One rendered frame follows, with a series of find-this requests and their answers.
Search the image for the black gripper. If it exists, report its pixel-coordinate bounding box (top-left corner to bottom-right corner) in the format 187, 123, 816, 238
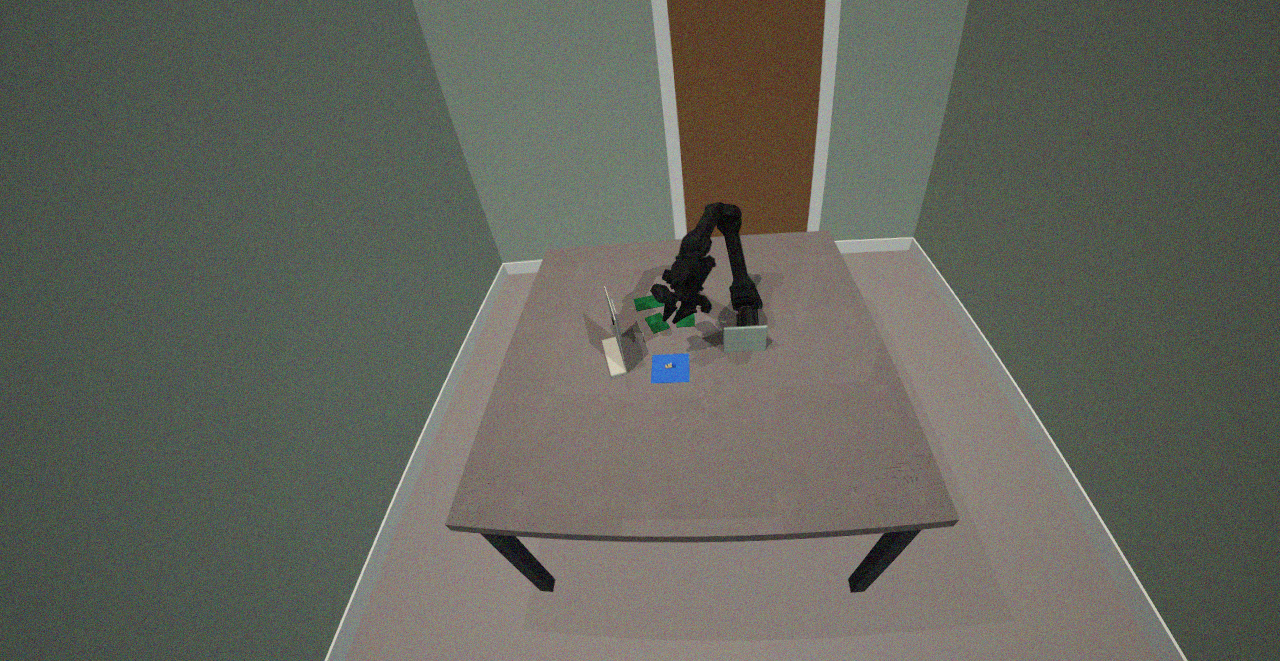
650, 281, 712, 324

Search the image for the blue square mat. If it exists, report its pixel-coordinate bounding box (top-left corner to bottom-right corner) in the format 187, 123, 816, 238
652, 354, 690, 383

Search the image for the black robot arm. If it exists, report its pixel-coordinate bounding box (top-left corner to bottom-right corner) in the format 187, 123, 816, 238
662, 202, 763, 327

